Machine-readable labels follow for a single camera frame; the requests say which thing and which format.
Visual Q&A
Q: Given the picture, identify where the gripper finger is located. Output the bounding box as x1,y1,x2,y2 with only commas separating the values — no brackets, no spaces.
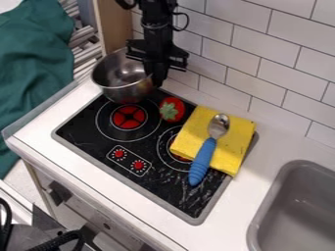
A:
149,63,172,90

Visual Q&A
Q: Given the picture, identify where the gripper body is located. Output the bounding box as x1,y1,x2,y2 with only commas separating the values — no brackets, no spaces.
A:
123,29,192,73

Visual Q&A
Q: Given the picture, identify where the silver pot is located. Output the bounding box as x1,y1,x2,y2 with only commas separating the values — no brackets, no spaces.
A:
88,48,158,104

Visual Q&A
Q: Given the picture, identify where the red toy strawberry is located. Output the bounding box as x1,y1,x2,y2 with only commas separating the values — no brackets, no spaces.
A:
157,96,188,124

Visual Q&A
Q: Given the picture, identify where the wooden board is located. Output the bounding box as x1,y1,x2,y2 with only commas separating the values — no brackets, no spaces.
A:
90,0,134,57

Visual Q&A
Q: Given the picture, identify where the grey slatted board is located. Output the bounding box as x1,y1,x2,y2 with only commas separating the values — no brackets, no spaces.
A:
57,0,105,83

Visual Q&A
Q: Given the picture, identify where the toy stove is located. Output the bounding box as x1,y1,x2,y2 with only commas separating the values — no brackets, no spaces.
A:
49,87,261,226

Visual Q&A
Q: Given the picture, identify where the yellow cloth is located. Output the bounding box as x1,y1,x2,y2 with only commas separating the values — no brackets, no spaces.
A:
168,104,259,178

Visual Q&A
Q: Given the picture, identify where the green cloth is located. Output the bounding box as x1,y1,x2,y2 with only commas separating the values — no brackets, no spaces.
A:
0,0,77,180

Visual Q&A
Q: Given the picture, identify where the toy sink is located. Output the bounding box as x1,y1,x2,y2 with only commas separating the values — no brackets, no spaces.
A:
244,159,335,251

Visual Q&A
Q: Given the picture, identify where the blue handled silver spoon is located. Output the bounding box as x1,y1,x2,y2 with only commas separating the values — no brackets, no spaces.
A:
187,113,232,187

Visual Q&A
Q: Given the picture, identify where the black cable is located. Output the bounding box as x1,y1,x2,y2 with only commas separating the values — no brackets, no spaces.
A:
0,197,96,251

